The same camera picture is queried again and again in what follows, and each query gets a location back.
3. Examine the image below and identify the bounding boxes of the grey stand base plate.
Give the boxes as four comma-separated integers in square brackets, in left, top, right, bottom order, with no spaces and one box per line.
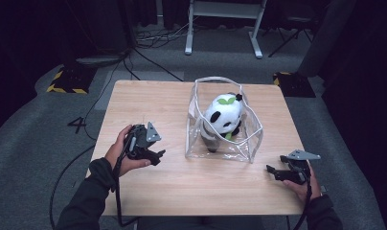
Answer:
[75,47,132,68]

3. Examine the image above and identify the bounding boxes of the bundle of floor cables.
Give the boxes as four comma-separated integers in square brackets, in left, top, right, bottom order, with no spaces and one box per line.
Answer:
[135,17,197,50]

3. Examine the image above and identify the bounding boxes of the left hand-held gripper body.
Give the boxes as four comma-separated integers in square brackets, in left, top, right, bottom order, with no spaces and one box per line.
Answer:
[124,121,163,160]

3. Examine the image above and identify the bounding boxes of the thin black floor cable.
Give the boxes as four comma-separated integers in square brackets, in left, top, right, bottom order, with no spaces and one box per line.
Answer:
[83,54,133,142]

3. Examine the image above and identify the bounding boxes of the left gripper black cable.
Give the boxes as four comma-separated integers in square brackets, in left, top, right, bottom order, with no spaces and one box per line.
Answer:
[113,133,140,228]

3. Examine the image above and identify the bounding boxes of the person's left hand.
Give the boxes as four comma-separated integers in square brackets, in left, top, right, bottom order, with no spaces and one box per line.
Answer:
[103,124,152,177]

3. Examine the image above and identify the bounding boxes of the thick black floor cable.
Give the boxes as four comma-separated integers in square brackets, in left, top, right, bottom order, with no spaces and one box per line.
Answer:
[49,144,98,230]

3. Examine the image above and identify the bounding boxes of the grey curtain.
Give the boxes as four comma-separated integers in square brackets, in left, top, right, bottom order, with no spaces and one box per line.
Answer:
[296,0,358,78]

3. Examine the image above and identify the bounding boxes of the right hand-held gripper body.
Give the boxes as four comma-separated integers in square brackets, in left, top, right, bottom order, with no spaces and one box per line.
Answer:
[286,149,322,186]

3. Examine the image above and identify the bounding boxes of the white metal stand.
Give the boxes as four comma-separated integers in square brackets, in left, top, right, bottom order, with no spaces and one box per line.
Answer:
[184,0,268,59]

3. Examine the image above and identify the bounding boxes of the panda plush toy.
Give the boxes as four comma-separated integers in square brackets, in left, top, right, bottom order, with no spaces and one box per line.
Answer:
[199,92,244,154]

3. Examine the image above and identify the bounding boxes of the dark tripod stand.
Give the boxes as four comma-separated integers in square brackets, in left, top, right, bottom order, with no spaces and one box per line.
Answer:
[267,14,314,58]

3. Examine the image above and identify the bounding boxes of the clear plastic bag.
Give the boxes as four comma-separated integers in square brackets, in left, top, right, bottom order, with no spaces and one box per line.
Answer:
[184,76,264,164]

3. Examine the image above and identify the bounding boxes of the yellow black striped base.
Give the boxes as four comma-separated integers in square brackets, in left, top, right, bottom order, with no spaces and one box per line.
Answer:
[46,64,98,96]
[272,71,317,99]

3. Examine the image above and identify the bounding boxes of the person's right hand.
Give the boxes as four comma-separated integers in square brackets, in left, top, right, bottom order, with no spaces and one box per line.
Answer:
[282,165,323,204]

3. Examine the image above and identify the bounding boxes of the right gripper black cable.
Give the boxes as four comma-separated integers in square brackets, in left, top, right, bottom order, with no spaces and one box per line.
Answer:
[291,161,314,230]

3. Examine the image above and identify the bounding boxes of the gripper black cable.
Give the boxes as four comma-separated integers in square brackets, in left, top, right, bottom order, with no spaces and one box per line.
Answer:
[291,161,314,230]
[113,133,140,228]

